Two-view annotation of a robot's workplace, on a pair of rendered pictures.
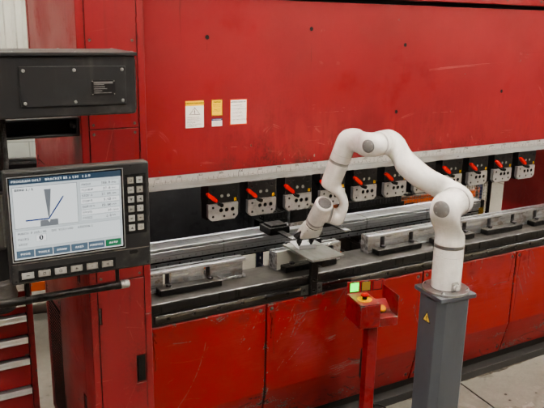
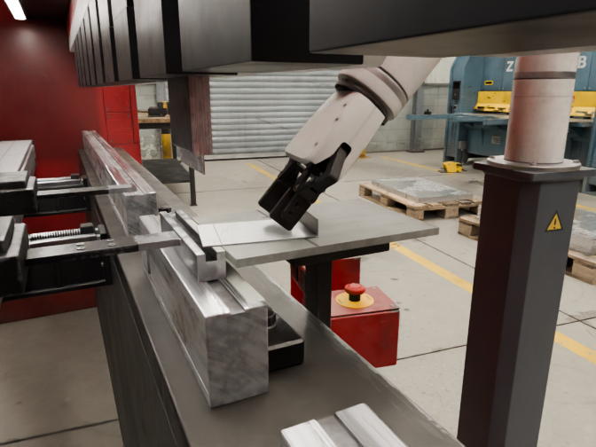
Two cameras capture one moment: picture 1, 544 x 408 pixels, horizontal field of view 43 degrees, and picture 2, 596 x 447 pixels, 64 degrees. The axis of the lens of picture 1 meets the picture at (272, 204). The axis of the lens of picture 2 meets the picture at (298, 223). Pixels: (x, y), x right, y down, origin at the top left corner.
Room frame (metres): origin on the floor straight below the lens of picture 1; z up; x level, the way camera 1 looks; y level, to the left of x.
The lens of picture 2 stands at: (3.07, 0.38, 1.16)
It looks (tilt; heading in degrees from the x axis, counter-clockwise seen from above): 16 degrees down; 274
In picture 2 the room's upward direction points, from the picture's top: straight up
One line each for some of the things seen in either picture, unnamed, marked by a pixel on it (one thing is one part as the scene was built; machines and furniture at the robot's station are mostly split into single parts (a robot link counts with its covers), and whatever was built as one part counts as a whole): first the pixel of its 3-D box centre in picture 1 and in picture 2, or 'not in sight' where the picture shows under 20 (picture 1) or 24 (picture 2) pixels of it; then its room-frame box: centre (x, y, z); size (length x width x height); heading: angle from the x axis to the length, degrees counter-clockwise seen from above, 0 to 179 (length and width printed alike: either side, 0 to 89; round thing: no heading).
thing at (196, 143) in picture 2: (297, 216); (189, 123); (3.23, -0.13, 1.13); 0.10 x 0.02 x 0.10; 120
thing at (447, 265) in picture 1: (447, 267); (537, 122); (2.62, -0.72, 1.09); 0.19 x 0.19 x 0.18
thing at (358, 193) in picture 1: (360, 183); (131, 31); (3.41, -0.45, 1.26); 0.15 x 0.09 x 0.17; 120
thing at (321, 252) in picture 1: (312, 250); (310, 225); (3.10, -0.20, 1.00); 0.26 x 0.18 x 0.01; 30
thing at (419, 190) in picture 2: not in sight; (418, 188); (2.18, -4.60, 0.17); 0.99 x 0.63 x 0.05; 112
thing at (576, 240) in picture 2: not in sight; (557, 223); (1.38, -3.20, 0.20); 1.01 x 0.63 x 0.12; 118
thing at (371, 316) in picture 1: (371, 303); (341, 304); (3.05, -0.49, 0.75); 0.20 x 0.16 x 0.18; 109
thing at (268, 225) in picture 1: (282, 231); (47, 246); (3.36, -0.05, 1.01); 0.26 x 0.12 x 0.05; 30
